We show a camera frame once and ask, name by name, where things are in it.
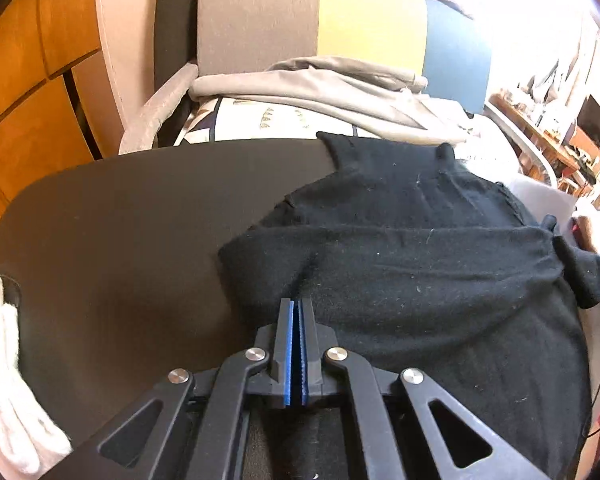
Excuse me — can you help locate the dark navy knit sweater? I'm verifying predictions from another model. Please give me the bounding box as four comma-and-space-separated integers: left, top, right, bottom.
219, 133, 600, 479

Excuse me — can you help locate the white cloth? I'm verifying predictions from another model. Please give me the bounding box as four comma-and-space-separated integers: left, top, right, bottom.
0, 277, 72, 479

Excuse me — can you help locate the white printed cushion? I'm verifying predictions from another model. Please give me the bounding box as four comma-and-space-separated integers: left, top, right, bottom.
174, 96, 522, 182

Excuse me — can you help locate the wooden desk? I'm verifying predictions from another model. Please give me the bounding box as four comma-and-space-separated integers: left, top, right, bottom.
484, 93, 580, 188

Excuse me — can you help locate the black television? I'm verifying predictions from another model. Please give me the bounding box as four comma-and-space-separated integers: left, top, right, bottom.
576, 96, 600, 145

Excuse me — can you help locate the wooden wardrobe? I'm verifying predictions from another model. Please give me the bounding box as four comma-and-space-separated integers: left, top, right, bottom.
0, 0, 123, 219

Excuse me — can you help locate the grey hoodie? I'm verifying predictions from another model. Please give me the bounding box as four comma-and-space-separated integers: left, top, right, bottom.
188, 56, 469, 145

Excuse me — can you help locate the grey yellow blue armchair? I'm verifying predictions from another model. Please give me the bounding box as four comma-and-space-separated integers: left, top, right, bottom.
118, 0, 562, 187

